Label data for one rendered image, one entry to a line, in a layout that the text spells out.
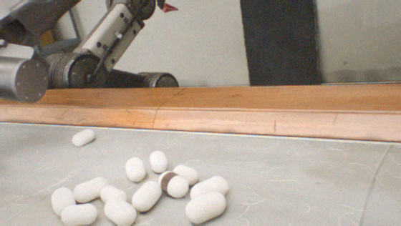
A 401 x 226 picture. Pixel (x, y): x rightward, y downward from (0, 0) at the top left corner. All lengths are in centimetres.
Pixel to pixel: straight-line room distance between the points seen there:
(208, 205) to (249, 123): 18
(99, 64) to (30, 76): 51
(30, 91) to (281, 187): 34
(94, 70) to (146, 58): 197
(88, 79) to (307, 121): 65
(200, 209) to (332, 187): 12
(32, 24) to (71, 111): 16
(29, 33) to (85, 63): 40
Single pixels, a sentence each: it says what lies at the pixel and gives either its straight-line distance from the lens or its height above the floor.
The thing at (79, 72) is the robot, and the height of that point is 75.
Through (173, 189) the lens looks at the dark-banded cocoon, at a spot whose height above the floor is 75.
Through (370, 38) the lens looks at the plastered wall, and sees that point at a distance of 243.
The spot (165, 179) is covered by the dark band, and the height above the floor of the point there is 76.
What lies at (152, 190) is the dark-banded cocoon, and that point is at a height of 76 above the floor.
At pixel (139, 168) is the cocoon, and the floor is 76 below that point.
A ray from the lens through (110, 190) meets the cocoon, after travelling 41.
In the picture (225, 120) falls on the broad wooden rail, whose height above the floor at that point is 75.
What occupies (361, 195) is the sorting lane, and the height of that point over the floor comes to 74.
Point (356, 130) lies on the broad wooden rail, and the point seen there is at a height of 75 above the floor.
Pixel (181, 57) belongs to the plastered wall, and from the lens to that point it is 283.
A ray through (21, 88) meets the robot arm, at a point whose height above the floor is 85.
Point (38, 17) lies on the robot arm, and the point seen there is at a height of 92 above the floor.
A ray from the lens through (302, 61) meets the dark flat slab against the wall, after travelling 247.
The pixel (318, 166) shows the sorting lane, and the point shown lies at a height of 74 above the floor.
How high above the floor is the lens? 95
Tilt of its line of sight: 21 degrees down
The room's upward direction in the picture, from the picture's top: 12 degrees counter-clockwise
